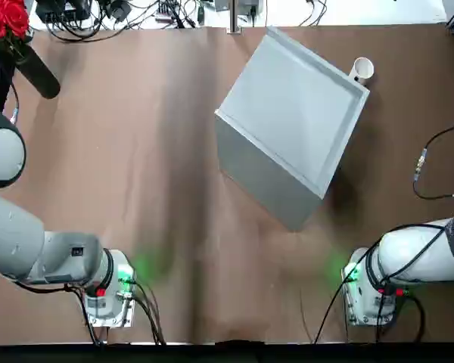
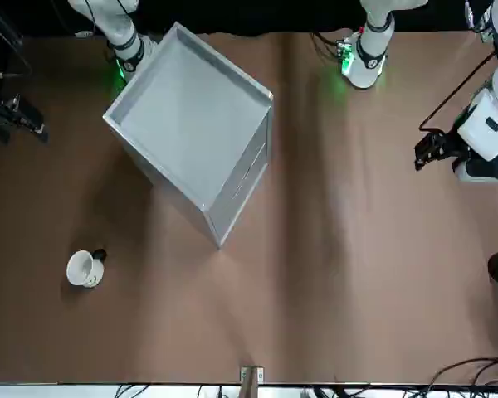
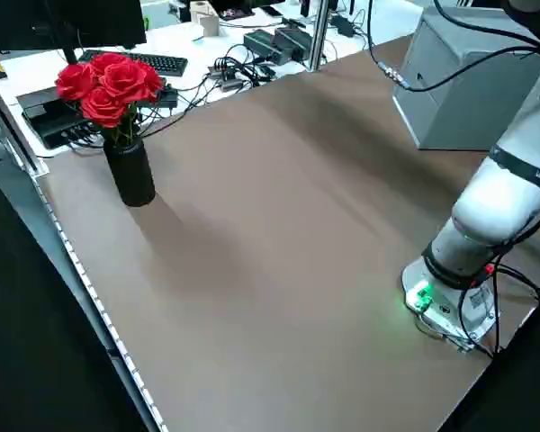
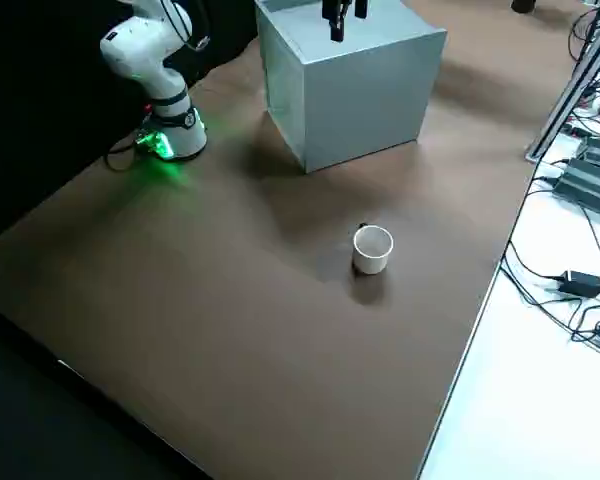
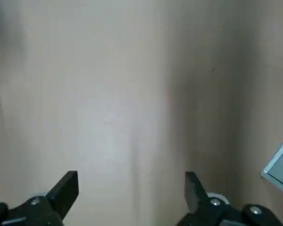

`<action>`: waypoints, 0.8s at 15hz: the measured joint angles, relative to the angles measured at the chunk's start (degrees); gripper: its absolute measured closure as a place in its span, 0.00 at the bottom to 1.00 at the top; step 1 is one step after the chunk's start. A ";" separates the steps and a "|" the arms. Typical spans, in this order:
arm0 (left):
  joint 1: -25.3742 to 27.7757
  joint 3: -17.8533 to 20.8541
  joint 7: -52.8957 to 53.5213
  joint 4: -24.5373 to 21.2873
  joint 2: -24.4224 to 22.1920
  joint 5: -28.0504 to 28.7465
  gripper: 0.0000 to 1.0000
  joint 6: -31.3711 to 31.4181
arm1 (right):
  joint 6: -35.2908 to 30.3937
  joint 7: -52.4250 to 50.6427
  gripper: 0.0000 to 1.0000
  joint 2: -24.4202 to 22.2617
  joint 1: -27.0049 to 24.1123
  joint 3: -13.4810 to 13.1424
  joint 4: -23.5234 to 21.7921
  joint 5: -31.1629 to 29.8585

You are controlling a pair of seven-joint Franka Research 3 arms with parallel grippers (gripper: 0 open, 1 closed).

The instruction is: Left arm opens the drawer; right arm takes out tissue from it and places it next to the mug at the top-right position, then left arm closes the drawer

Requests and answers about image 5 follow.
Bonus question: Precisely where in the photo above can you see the grey cabinet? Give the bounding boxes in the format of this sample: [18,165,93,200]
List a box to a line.
[260,133,283,198]

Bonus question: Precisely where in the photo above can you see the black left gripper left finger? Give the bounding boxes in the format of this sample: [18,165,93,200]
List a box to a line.
[0,171,79,226]

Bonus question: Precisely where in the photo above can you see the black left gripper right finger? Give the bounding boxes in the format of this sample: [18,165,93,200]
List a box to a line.
[176,171,283,226]

